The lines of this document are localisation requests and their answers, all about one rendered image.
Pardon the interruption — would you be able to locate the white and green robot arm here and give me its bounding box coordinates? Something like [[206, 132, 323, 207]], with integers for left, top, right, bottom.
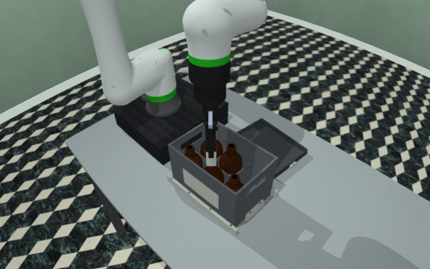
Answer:
[[80, 0, 267, 117]]

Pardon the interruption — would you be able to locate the brown glass bottle with white label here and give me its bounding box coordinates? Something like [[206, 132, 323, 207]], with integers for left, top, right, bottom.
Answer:
[[204, 163, 224, 184]]

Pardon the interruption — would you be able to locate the grey divided crate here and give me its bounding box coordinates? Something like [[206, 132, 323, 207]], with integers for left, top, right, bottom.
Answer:
[[171, 123, 278, 227]]

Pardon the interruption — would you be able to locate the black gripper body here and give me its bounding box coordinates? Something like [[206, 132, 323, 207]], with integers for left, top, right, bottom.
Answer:
[[194, 85, 226, 120]]

